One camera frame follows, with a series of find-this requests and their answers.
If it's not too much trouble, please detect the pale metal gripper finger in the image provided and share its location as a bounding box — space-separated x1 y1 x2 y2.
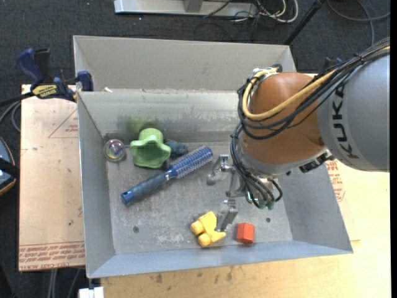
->
215 199 240 232
206 154 234 186

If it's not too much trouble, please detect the yellow plastic toy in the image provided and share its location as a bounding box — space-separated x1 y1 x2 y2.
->
190 210 228 248

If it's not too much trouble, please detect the orange-red hexagonal block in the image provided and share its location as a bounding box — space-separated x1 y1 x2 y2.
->
236 222 256 245

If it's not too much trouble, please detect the dark green toy animal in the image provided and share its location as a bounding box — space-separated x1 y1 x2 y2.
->
164 139 189 160

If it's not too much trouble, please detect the blue round hairbrush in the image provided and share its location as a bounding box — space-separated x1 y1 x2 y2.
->
120 145 215 206

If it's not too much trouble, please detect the grey metal bin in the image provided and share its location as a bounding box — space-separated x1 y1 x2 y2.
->
73 35 354 279

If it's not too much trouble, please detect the green flower-shaped cup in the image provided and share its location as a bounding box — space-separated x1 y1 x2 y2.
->
129 127 172 169

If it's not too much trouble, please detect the clear iridescent glass ball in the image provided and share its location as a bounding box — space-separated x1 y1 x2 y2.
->
103 138 127 163

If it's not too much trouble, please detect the brown cardboard board, red print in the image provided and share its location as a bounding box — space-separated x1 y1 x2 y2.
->
18 84 362 273

